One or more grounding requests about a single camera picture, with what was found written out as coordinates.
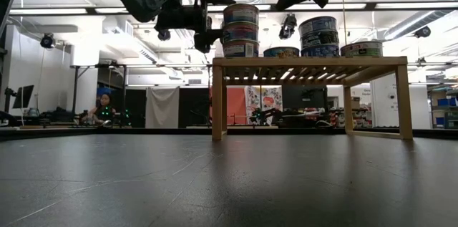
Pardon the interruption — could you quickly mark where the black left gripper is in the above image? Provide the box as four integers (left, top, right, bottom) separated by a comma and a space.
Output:
154, 0, 237, 54

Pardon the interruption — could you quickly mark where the blue teal tuna can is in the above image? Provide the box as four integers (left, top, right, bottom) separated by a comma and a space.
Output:
263, 47, 301, 58

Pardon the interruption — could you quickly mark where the blue white label can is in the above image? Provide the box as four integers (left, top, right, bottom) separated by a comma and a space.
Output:
339, 40, 384, 58

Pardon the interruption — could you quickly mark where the wooden slatted shelf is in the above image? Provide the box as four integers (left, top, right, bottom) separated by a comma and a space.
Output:
211, 56, 414, 141

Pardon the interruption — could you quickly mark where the storage shelf with bins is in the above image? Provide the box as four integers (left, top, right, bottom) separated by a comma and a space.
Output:
428, 89, 458, 130

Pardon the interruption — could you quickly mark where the grey hanging cloth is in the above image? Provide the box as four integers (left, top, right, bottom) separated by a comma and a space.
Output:
145, 86, 180, 120

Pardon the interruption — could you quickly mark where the cartoon print poster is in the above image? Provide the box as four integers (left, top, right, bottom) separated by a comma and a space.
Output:
244, 85, 284, 114

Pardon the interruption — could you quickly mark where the black background panel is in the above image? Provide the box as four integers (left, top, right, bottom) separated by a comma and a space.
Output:
282, 85, 328, 110

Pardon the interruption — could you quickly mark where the person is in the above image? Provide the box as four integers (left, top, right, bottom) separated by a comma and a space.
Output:
82, 92, 122, 127

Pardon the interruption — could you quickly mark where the black background monitor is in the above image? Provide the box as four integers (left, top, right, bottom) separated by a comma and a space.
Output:
11, 84, 36, 110

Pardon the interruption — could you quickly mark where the orange wall panel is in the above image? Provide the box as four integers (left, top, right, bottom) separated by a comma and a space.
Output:
226, 87, 248, 126

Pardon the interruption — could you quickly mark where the black aluminium table frame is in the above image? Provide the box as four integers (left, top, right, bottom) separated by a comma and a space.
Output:
0, 125, 458, 141

